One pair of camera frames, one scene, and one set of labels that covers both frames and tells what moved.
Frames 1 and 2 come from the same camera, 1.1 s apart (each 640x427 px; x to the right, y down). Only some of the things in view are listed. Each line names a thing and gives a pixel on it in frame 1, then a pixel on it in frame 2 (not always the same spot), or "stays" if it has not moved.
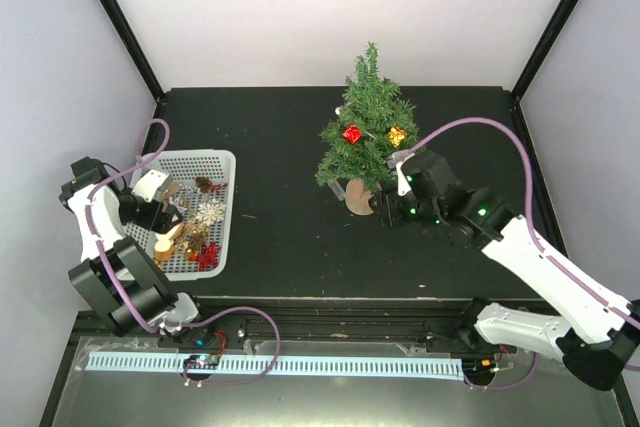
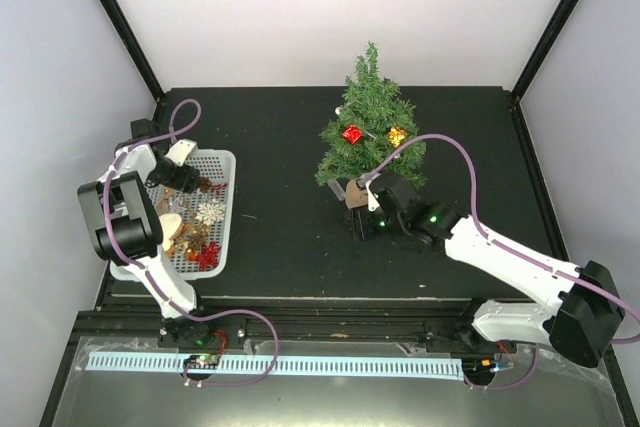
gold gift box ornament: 396,136 stays
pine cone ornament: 203,184 stays
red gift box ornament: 352,134 stays
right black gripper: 387,214 to 359,228
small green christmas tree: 374,123 stays
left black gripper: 162,225 to 185,181
